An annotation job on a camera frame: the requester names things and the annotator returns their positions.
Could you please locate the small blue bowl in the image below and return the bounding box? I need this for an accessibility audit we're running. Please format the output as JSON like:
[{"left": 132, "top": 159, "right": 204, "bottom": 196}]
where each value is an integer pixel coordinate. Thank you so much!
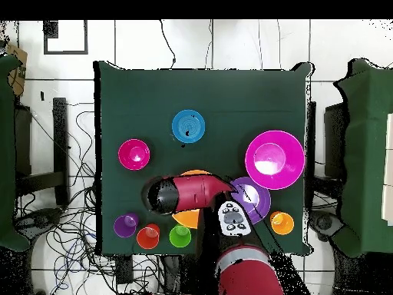
[{"left": 171, "top": 109, "right": 206, "bottom": 144}]

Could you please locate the large orange bowl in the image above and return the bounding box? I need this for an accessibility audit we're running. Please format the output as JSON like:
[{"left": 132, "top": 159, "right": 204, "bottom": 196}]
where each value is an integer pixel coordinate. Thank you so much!
[{"left": 170, "top": 169, "right": 213, "bottom": 230}]

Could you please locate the small red bowl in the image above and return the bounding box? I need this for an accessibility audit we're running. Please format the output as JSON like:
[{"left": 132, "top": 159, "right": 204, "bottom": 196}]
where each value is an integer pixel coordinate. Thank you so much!
[{"left": 117, "top": 138, "right": 151, "bottom": 171}]

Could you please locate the dark green tablecloth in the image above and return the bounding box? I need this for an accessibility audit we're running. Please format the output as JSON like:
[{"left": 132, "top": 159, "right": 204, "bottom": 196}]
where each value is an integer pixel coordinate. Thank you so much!
[{"left": 93, "top": 60, "right": 315, "bottom": 257}]

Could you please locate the green cup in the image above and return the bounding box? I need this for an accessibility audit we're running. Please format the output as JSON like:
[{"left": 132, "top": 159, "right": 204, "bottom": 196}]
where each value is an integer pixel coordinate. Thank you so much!
[{"left": 168, "top": 223, "right": 193, "bottom": 249}]

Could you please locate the purple bowl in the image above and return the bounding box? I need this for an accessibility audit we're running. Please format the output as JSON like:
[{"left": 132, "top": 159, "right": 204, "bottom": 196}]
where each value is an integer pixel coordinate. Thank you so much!
[{"left": 230, "top": 176, "right": 272, "bottom": 225}]

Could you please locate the large pink bowl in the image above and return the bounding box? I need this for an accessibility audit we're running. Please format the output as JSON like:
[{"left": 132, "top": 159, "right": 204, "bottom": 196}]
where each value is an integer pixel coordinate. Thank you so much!
[{"left": 244, "top": 130, "right": 305, "bottom": 191}]

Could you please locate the orange-red cup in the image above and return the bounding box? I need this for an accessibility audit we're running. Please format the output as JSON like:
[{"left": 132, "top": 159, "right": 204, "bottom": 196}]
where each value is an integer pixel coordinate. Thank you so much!
[{"left": 136, "top": 223, "right": 161, "bottom": 250}]

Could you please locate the purple cup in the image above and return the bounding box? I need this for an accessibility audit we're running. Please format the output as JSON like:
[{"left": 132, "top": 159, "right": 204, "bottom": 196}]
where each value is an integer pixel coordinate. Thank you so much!
[{"left": 113, "top": 212, "right": 140, "bottom": 239}]

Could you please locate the yellow-orange cup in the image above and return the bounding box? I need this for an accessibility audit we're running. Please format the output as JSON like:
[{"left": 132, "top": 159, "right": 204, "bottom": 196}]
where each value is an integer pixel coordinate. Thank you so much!
[{"left": 269, "top": 210, "right": 295, "bottom": 236}]

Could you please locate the small black box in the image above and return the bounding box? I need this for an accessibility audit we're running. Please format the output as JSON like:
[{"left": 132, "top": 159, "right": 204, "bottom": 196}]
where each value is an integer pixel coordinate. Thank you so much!
[{"left": 115, "top": 254, "right": 134, "bottom": 285}]

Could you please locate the green-covered side table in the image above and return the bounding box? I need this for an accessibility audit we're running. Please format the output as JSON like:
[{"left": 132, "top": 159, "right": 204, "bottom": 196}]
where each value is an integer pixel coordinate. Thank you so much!
[
  {"left": 0, "top": 54, "right": 31, "bottom": 253},
  {"left": 332, "top": 58, "right": 393, "bottom": 259}
]

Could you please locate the cardboard box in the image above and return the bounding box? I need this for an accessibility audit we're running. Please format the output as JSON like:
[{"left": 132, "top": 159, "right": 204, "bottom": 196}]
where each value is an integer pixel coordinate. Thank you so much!
[{"left": 6, "top": 42, "right": 28, "bottom": 97}]

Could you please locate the tangle of floor cables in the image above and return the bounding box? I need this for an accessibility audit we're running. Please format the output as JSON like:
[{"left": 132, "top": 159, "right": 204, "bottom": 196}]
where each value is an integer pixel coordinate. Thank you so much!
[{"left": 15, "top": 102, "right": 185, "bottom": 295}]

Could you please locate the black hanging cable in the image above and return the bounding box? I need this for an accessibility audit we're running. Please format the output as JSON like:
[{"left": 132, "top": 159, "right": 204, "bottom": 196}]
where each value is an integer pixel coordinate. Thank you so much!
[{"left": 159, "top": 20, "right": 177, "bottom": 69}]

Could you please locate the black square floor frame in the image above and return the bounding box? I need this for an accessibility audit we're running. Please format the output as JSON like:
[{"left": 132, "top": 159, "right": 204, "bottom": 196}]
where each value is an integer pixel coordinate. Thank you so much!
[{"left": 43, "top": 20, "right": 89, "bottom": 55}]

